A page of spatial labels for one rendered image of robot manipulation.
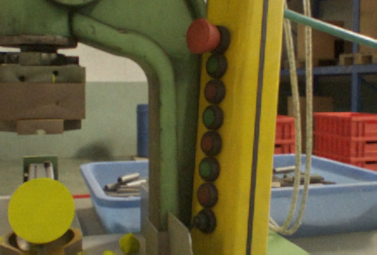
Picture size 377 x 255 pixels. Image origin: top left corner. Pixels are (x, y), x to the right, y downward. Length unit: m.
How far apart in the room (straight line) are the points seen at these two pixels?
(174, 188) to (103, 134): 8.32
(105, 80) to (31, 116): 8.36
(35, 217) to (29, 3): 0.23
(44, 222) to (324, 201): 0.54
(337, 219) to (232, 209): 0.43
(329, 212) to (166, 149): 0.44
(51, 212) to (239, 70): 0.26
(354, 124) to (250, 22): 3.76
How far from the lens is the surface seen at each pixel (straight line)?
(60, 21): 0.59
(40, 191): 0.57
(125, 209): 0.82
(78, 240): 0.62
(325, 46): 8.25
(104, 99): 8.89
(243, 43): 0.57
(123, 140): 8.98
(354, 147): 4.33
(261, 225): 0.61
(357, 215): 1.00
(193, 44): 0.57
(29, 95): 0.54
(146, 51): 0.60
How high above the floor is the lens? 1.22
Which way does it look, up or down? 3 degrees down
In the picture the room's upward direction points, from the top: straight up
